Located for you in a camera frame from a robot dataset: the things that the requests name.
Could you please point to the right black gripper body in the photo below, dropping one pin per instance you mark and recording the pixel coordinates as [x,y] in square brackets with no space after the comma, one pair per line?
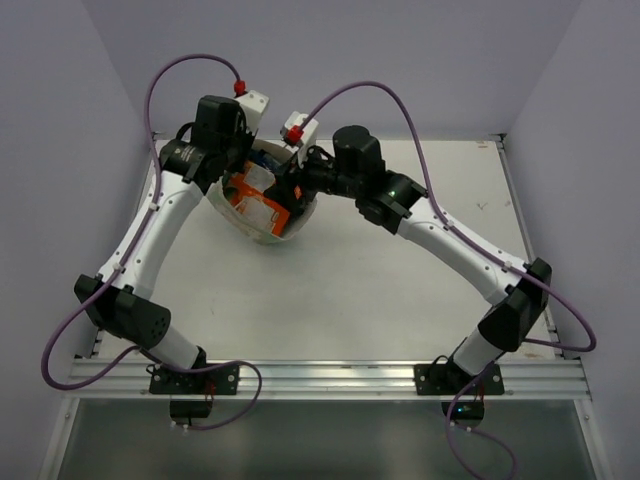
[317,175]

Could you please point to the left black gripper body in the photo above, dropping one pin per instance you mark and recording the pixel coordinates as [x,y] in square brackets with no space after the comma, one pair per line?
[235,157]

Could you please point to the patterned paper bag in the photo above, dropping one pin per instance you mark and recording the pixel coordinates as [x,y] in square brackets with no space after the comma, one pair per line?
[298,218]

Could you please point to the orange snack packet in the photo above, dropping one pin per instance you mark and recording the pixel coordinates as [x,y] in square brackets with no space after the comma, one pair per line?
[246,193]

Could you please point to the blue snack packet large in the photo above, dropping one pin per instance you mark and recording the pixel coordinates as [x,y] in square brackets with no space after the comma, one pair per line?
[264,160]

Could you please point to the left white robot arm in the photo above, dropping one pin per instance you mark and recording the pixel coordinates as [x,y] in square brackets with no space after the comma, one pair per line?
[118,298]

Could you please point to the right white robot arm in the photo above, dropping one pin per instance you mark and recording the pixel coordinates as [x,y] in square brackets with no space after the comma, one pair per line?
[514,288]

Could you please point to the left black controller box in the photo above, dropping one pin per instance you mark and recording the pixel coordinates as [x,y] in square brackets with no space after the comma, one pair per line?
[186,411]

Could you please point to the black controller box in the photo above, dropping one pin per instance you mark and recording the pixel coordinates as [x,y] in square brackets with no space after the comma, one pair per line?
[186,411]
[467,410]

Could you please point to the right black controller box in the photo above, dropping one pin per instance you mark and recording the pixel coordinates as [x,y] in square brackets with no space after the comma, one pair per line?
[467,410]

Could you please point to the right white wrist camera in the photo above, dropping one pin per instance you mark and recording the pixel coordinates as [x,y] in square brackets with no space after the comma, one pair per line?
[301,134]

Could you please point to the left black base bracket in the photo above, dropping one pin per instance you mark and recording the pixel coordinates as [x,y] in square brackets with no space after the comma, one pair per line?
[221,381]

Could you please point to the black base bracket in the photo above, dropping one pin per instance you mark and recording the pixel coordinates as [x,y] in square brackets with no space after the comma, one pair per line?
[221,381]
[442,377]

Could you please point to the right black base bracket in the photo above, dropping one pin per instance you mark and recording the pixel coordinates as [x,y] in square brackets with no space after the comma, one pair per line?
[442,377]

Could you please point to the aluminium mounting rail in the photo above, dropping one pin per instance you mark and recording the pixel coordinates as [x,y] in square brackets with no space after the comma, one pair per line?
[357,381]

